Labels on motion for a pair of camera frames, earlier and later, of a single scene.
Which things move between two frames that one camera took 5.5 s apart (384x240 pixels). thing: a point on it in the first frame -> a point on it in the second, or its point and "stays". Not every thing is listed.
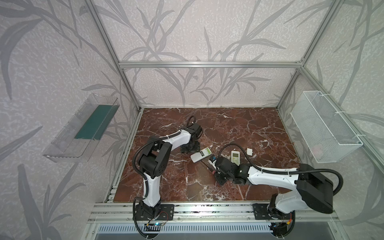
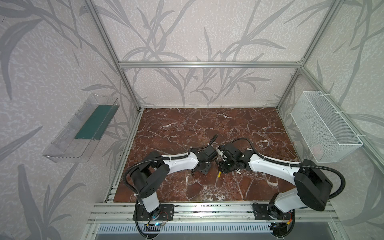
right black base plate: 261,211 stays
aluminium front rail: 108,213 stays
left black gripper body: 188,147 -> 205,163
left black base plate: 166,212 stays
